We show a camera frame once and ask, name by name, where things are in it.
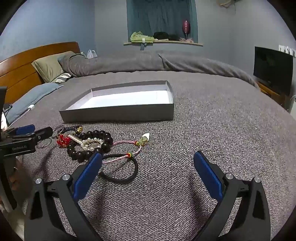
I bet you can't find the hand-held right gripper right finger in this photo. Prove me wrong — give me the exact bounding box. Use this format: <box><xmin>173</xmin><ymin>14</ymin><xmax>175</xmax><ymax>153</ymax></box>
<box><xmin>193</xmin><ymin>151</ymin><xmax>271</xmax><ymax>241</ymax></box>

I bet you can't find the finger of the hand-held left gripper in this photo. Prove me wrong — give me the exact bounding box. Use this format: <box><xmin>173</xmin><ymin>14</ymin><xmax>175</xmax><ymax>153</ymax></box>
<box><xmin>11</xmin><ymin>126</ymin><xmax>53</xmax><ymax>145</ymax></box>
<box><xmin>5</xmin><ymin>124</ymin><xmax>36</xmax><ymax>137</ymax></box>

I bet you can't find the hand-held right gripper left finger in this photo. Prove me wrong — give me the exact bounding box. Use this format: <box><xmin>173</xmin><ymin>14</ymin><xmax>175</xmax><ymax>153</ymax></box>
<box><xmin>24</xmin><ymin>152</ymin><xmax>103</xmax><ymax>241</ymax></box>

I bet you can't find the silver bangle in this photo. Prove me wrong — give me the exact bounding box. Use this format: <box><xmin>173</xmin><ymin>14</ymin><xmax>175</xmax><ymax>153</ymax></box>
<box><xmin>36</xmin><ymin>137</ymin><xmax>57</xmax><ymax>149</ymax></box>

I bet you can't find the red bead bracelet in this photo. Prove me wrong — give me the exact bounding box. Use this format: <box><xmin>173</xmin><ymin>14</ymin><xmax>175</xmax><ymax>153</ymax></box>
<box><xmin>56</xmin><ymin>134</ymin><xmax>71</xmax><ymax>149</ymax></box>

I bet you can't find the gold pearl bracelet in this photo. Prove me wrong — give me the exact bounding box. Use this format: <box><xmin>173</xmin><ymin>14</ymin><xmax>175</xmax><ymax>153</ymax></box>
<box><xmin>80</xmin><ymin>137</ymin><xmax>104</xmax><ymax>151</ymax></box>

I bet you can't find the blue and gold bead bracelet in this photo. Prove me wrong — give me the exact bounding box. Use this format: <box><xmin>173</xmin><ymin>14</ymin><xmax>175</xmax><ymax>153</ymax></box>
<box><xmin>53</xmin><ymin>125</ymin><xmax>84</xmax><ymax>139</ymax></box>

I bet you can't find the dark wooden bead bracelet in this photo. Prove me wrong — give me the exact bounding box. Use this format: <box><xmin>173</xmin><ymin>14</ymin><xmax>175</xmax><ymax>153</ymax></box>
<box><xmin>67</xmin><ymin>130</ymin><xmax>114</xmax><ymax>161</ymax></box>

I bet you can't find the black cord bracelet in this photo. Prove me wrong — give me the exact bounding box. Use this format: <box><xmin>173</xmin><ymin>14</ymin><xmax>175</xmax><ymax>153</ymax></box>
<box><xmin>98</xmin><ymin>153</ymin><xmax>139</xmax><ymax>184</ymax></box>

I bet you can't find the pink cord pendant bracelet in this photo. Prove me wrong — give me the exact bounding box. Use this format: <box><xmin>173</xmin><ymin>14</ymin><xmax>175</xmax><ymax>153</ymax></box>
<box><xmin>102</xmin><ymin>132</ymin><xmax>151</xmax><ymax>165</ymax></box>

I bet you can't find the grey cardboard box lid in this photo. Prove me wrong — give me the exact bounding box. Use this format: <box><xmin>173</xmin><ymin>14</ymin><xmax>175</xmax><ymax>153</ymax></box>
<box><xmin>59</xmin><ymin>80</ymin><xmax>174</xmax><ymax>123</ymax></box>

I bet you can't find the person's left forearm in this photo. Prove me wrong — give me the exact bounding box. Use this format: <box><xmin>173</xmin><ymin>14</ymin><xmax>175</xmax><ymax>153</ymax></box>
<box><xmin>0</xmin><ymin>199</ymin><xmax>26</xmax><ymax>234</ymax></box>

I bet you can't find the person's left hand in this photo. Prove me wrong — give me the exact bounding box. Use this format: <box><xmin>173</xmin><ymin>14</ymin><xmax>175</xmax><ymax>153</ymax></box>
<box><xmin>9</xmin><ymin>160</ymin><xmax>33</xmax><ymax>197</ymax></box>

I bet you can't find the blue blanket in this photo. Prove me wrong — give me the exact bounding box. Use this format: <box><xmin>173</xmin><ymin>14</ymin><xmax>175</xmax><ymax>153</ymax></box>
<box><xmin>5</xmin><ymin>83</ymin><xmax>64</xmax><ymax>126</ymax></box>

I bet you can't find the striped pillow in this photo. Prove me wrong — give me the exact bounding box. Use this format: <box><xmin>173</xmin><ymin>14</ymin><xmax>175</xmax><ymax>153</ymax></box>
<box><xmin>51</xmin><ymin>72</ymin><xmax>72</xmax><ymax>84</ymax></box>

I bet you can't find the wooden headboard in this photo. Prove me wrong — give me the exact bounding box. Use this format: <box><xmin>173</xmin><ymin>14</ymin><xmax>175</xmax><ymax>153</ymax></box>
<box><xmin>0</xmin><ymin>42</ymin><xmax>81</xmax><ymax>105</ymax></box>

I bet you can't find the olive pillow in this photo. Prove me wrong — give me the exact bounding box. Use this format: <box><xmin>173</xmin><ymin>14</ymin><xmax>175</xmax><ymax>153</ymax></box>
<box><xmin>31</xmin><ymin>51</ymin><xmax>75</xmax><ymax>83</ymax></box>

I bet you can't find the wooden television stand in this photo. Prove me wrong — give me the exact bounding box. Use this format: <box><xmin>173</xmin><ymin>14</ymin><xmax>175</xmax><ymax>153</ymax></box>
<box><xmin>257</xmin><ymin>81</ymin><xmax>289</xmax><ymax>109</ymax></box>

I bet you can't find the grey duvet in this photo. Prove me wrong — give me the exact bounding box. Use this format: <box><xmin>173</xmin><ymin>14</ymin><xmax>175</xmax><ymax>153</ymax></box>
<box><xmin>58</xmin><ymin>50</ymin><xmax>260</xmax><ymax>88</ymax></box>

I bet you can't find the black television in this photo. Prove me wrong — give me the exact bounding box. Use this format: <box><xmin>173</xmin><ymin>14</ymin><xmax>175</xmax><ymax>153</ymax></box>
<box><xmin>253</xmin><ymin>46</ymin><xmax>294</xmax><ymax>96</ymax></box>

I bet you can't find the wooden windowsill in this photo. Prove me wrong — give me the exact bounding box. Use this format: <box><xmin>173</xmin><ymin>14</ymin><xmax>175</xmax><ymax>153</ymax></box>
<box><xmin>123</xmin><ymin>40</ymin><xmax>203</xmax><ymax>47</ymax></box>

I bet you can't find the green cloth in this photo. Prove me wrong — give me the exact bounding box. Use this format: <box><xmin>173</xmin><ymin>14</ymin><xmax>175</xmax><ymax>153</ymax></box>
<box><xmin>130</xmin><ymin>31</ymin><xmax>155</xmax><ymax>43</ymax></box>

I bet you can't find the black cloth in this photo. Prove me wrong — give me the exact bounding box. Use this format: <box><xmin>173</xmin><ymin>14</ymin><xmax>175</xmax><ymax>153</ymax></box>
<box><xmin>153</xmin><ymin>32</ymin><xmax>178</xmax><ymax>41</ymax></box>

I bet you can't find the teal curtain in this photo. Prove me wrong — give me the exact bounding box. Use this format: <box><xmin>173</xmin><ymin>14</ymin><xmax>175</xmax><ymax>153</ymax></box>
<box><xmin>127</xmin><ymin>0</ymin><xmax>198</xmax><ymax>43</ymax></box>

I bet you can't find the white cable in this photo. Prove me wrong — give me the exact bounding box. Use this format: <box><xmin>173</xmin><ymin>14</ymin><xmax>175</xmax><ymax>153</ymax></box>
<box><xmin>285</xmin><ymin>94</ymin><xmax>296</xmax><ymax>112</ymax></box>

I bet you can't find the white wall socket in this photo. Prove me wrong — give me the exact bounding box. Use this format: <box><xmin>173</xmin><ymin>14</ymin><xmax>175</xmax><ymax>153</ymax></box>
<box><xmin>279</xmin><ymin>44</ymin><xmax>296</xmax><ymax>56</ymax></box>

